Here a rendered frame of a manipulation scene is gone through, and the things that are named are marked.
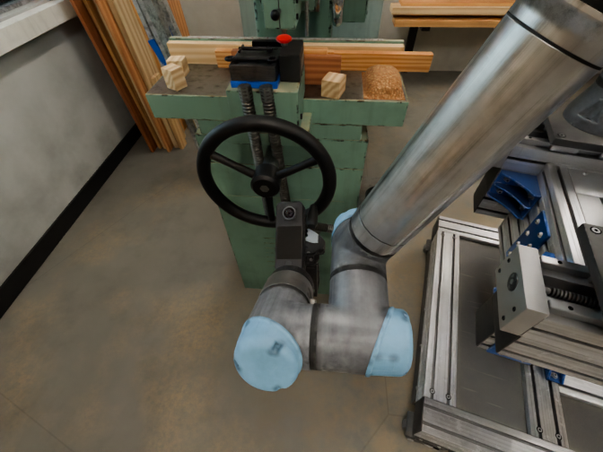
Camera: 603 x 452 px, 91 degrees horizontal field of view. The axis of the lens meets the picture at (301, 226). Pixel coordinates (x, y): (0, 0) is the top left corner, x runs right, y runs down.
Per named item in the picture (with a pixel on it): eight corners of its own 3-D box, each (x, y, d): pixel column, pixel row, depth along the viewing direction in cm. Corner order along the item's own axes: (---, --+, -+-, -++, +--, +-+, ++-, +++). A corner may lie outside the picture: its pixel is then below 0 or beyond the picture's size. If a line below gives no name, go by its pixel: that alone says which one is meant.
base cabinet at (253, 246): (243, 289, 136) (200, 163, 82) (266, 200, 174) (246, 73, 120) (342, 296, 133) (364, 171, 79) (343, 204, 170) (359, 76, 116)
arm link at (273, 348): (307, 402, 32) (231, 393, 33) (317, 332, 42) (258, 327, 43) (305, 343, 29) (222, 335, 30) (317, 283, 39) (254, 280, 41)
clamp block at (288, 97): (231, 132, 63) (222, 90, 57) (245, 101, 72) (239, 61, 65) (301, 134, 62) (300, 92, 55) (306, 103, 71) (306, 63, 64)
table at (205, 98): (135, 140, 67) (123, 115, 63) (183, 80, 87) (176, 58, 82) (409, 152, 63) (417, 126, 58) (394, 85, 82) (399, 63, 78)
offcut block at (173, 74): (177, 91, 70) (170, 71, 66) (167, 88, 71) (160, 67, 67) (187, 86, 71) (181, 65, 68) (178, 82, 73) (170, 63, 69)
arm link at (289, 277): (255, 281, 41) (315, 284, 39) (264, 265, 45) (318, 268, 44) (259, 326, 43) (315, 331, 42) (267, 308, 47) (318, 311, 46)
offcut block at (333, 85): (338, 99, 66) (339, 82, 63) (320, 96, 67) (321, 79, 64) (345, 91, 68) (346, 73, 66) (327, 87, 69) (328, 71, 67)
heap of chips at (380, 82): (363, 99, 66) (366, 82, 63) (361, 72, 75) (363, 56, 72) (405, 100, 65) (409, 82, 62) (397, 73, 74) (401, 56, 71)
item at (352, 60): (218, 67, 78) (214, 50, 75) (220, 65, 79) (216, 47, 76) (428, 72, 74) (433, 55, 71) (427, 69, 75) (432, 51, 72)
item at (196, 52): (172, 63, 80) (166, 42, 76) (175, 60, 82) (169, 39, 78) (399, 68, 76) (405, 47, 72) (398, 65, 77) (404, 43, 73)
